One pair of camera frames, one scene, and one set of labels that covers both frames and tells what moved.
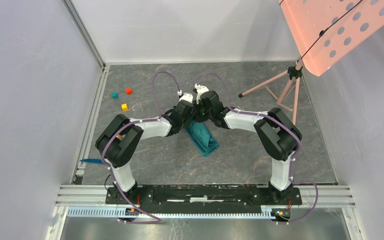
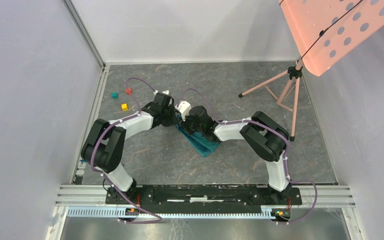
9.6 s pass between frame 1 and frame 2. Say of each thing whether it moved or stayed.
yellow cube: stayed
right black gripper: moved
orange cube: stayed
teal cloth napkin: moved
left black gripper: moved
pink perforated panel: stayed
